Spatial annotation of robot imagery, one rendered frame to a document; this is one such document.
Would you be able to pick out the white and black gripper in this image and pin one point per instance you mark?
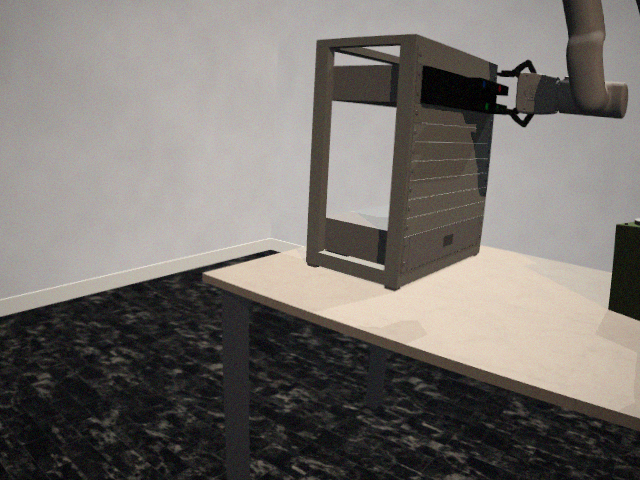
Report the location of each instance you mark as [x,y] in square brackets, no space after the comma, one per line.
[534,93]

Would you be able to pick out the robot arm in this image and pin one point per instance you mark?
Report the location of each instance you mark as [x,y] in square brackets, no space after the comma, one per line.
[588,92]

